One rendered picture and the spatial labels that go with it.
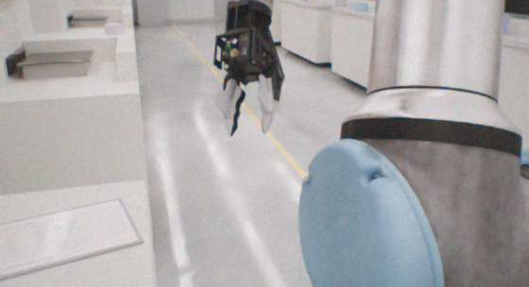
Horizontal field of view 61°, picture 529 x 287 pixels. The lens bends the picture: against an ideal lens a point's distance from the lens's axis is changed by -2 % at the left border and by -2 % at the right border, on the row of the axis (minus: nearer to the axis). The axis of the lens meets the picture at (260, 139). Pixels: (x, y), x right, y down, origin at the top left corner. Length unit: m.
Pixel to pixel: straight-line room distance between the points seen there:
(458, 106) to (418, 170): 0.04
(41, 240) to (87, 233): 0.06
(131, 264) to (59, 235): 0.14
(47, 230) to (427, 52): 0.59
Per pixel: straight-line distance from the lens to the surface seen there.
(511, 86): 3.62
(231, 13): 0.77
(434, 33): 0.30
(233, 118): 0.74
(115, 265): 0.63
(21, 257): 0.69
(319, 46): 6.70
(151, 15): 12.63
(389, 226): 0.24
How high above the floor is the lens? 1.32
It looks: 20 degrees down
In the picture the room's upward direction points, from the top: straight up
